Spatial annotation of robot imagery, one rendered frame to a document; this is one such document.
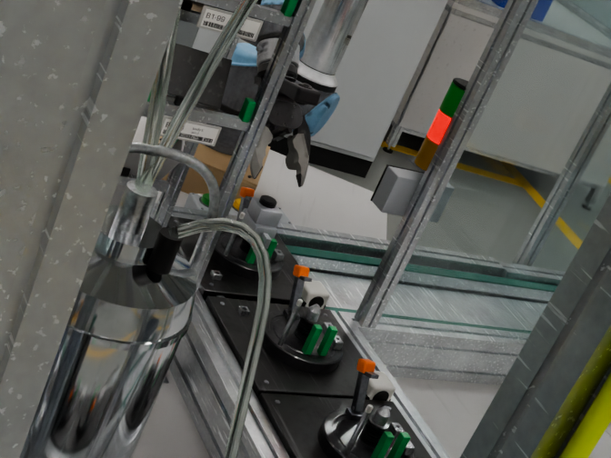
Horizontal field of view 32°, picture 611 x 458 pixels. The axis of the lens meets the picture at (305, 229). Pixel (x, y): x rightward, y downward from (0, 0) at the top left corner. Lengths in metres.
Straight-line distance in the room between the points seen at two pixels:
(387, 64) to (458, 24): 0.74
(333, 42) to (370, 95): 2.95
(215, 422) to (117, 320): 0.83
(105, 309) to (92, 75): 0.39
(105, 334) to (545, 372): 0.31
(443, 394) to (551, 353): 1.40
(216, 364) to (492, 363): 0.69
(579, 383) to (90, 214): 0.31
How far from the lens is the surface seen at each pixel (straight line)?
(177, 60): 1.50
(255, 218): 1.84
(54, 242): 0.42
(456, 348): 2.04
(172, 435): 1.60
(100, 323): 0.77
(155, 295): 0.78
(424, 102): 5.91
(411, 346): 1.97
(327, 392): 1.64
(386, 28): 5.12
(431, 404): 1.97
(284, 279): 1.89
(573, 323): 0.62
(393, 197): 1.79
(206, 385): 1.62
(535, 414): 0.63
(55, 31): 0.38
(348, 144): 5.31
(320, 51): 2.29
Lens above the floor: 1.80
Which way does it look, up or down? 23 degrees down
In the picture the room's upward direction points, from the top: 24 degrees clockwise
